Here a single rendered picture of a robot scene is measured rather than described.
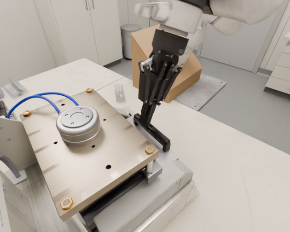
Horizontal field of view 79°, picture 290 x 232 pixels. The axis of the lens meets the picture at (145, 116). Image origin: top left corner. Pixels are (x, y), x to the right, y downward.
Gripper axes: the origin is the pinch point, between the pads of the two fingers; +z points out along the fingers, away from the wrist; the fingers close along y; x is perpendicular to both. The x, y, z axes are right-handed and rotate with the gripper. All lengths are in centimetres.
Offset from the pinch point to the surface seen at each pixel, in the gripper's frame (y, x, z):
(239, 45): 283, 107, -27
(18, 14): 10, 253, 13
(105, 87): 28, 66, 23
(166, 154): 3.5, -8.4, 8.6
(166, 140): 2.9, -6.9, 4.6
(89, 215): -19.0, -10.4, 15.2
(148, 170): -9.5, -13.3, 3.9
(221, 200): 24.2, -23.1, 24.5
